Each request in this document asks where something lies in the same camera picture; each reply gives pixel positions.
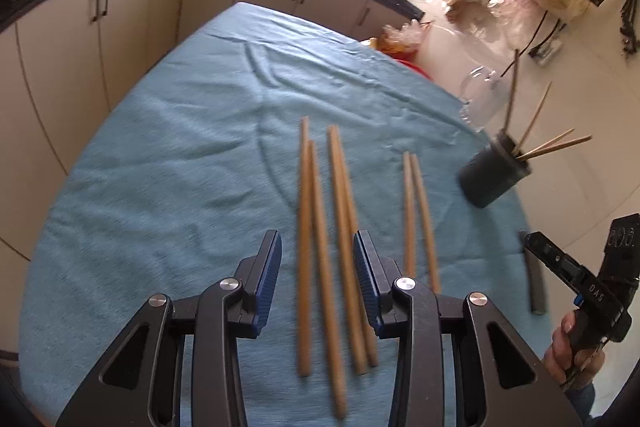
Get set of wooden chopsticks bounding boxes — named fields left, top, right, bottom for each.
left=297, top=117, right=442, bottom=420

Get dark grey utensil holder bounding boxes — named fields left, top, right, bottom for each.
left=459, top=129, right=532, bottom=209

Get person's right forearm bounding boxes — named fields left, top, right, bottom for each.
left=562, top=382, right=601, bottom=425

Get plastic bag with orange food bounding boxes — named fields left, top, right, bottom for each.
left=370, top=19, right=431, bottom=62

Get black smartphone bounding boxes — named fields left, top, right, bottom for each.
left=518, top=230, right=547, bottom=315

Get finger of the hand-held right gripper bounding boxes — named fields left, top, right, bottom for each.
left=523, top=231, right=587, bottom=297

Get white wall socket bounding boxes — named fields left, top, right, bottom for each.
left=530, top=37, right=563, bottom=65

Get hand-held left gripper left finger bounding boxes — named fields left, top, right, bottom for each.
left=56, top=229, right=283, bottom=427

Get red basin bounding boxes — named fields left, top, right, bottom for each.
left=400, top=59, right=431, bottom=80

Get blue tablecloth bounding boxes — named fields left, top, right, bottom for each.
left=20, top=2, right=546, bottom=427

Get person's right hand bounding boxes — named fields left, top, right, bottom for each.
left=544, top=311, right=607, bottom=391

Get long wooden chopstick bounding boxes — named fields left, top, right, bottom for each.
left=516, top=135, right=593, bottom=162
left=519, top=81, right=553, bottom=148
left=516, top=128, right=576, bottom=158
left=504, top=49, right=521, bottom=134

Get black power cable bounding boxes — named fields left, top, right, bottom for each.
left=505, top=14, right=566, bottom=75

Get clear glass pitcher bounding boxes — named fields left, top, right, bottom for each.
left=459, top=66, right=516, bottom=132

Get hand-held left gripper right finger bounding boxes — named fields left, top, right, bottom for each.
left=352, top=229, right=583, bottom=427

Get cream base cabinets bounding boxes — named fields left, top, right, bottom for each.
left=0, top=0, right=426, bottom=358

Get pinkish white plastic bag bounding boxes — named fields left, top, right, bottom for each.
left=487, top=0, right=541, bottom=48

